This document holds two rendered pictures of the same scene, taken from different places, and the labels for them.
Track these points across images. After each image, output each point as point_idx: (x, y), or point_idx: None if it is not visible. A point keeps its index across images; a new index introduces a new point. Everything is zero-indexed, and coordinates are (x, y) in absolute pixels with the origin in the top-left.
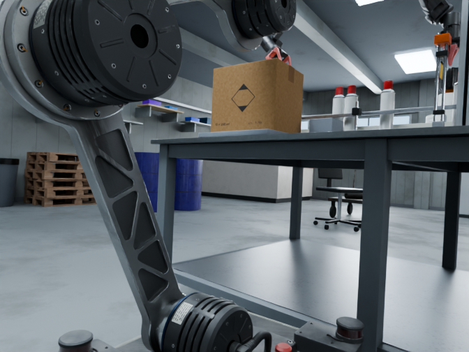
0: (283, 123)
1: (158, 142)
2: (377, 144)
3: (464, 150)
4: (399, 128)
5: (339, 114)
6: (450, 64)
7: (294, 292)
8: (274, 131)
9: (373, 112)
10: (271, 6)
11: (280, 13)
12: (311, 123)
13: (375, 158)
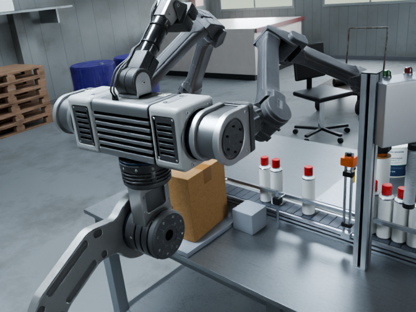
0: (204, 226)
1: (91, 216)
2: None
3: None
4: (286, 306)
5: (264, 189)
6: None
7: None
8: (194, 249)
9: (294, 197)
10: (156, 256)
11: (167, 251)
12: (234, 213)
13: (273, 311)
